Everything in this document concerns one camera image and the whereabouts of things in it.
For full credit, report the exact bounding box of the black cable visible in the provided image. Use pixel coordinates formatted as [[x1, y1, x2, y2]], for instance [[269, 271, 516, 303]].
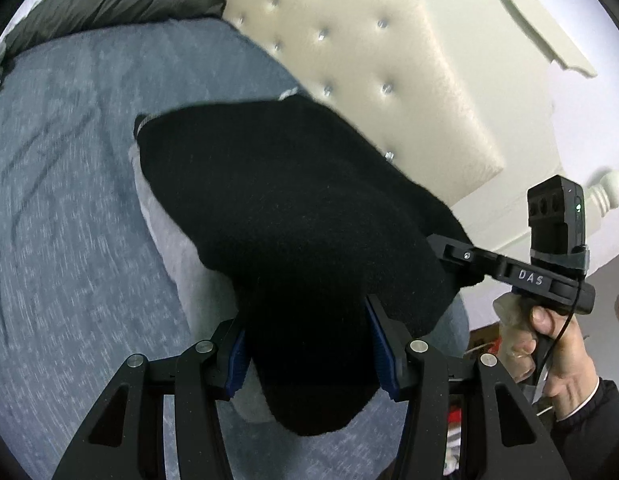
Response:
[[536, 278, 586, 401]]

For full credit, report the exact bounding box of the black sweater with white trim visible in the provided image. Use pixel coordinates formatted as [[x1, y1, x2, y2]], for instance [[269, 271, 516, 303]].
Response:
[[133, 94, 487, 438]]

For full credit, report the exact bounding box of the grey pillow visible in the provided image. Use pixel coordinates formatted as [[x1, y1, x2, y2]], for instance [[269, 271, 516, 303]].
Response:
[[128, 86, 471, 426]]

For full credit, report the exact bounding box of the cream tufted headboard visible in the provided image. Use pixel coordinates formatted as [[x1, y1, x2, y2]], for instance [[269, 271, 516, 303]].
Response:
[[224, 0, 619, 266]]

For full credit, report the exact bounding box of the person's right forearm black sleeve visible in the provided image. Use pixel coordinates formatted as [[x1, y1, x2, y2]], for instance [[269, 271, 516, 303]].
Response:
[[550, 379, 619, 479]]

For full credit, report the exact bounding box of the blue-grey bed sheet mattress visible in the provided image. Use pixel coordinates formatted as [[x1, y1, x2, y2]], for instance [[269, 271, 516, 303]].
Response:
[[0, 16, 471, 480]]

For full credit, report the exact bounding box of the person's right hand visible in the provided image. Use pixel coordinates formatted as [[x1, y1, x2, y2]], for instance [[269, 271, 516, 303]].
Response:
[[493, 292, 600, 420]]

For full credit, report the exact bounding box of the dark grey rolled duvet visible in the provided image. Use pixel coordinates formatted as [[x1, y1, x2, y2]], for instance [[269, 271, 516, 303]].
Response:
[[4, 0, 227, 58]]

